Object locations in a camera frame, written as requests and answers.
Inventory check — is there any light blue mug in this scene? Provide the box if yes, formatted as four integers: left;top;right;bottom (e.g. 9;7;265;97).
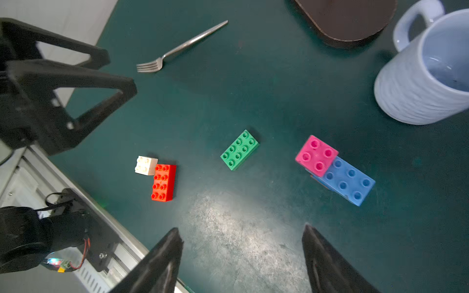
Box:
374;1;469;125

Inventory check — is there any bronze scroll cup stand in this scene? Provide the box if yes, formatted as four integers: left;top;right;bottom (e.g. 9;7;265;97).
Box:
294;0;398;49

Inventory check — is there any green lego brick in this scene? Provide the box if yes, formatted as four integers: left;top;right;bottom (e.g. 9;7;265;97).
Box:
221;129;260;171

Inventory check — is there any cream square lego brick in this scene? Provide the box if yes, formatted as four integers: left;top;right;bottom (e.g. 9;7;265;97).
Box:
134;156;158;176

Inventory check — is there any silver fork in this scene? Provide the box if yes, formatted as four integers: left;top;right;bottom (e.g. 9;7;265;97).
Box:
136;20;229;73

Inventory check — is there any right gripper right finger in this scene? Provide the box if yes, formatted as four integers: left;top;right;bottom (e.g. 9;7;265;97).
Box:
302;224;378;293

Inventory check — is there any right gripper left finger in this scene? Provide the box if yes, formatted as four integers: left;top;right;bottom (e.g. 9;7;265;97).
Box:
111;228;183;293

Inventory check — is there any red lego brick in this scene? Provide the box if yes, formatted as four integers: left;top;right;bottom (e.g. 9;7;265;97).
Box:
151;164;177;202

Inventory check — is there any light blue long lego brick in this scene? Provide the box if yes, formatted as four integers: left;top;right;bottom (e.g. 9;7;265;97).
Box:
310;156;376;206

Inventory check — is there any pink square lego brick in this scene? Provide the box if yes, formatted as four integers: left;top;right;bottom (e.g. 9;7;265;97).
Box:
295;135;339;177

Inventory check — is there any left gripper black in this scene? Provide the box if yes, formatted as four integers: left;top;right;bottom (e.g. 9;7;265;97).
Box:
1;18;137;155

